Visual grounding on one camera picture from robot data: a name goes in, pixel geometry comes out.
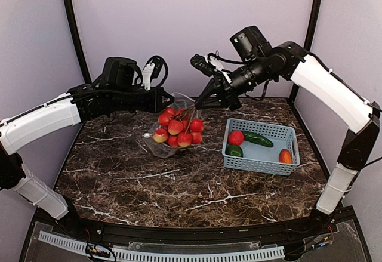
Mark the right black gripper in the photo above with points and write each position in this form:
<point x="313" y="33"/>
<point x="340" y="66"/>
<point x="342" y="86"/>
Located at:
<point x="220" y="84"/>

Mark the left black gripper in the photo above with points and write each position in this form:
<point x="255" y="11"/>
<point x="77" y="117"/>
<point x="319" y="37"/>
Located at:
<point x="156" y="105"/>

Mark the red lychee bunch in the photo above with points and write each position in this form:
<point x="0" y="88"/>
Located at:
<point x="179" y="128"/>

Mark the red toy fruit ball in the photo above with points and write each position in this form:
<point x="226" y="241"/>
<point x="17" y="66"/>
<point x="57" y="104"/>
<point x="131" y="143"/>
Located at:
<point x="236" y="137"/>

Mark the green toy cucumber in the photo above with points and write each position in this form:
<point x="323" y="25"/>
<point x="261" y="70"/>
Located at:
<point x="257" y="139"/>

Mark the orange red toy mango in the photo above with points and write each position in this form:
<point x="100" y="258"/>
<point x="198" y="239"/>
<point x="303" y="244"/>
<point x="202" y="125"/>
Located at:
<point x="285" y="157"/>

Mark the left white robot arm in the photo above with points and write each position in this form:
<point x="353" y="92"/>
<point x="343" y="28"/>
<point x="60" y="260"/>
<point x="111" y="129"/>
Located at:
<point x="122" y="86"/>

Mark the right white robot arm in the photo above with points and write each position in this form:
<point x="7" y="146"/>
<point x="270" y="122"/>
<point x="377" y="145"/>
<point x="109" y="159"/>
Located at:
<point x="261" y="62"/>

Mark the green toy avocado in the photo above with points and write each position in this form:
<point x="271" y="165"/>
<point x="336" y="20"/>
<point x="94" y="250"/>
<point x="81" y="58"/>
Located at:
<point x="234" y="150"/>

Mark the light blue plastic basket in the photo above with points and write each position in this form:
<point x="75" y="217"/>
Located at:
<point x="261" y="159"/>

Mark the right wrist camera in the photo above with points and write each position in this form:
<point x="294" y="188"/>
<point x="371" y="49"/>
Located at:
<point x="211" y="67"/>

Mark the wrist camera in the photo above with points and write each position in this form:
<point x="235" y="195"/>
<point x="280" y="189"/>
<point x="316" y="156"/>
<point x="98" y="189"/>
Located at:
<point x="150" y="72"/>
<point x="211" y="67"/>

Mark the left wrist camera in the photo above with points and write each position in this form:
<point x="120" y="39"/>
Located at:
<point x="150" y="72"/>

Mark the left black frame post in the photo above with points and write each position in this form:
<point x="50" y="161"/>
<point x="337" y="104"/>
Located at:
<point x="77" y="44"/>

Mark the black frame post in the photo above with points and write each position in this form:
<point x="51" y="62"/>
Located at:
<point x="311" y="28"/>
<point x="77" y="44"/>

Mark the right black frame post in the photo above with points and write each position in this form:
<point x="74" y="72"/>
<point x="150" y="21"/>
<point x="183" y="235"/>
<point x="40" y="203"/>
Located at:
<point x="311" y="28"/>

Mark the black front rail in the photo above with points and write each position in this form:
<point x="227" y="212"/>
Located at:
<point x="280" y="233"/>

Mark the light blue slotted cable duct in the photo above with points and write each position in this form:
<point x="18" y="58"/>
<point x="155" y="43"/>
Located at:
<point x="139" y="251"/>

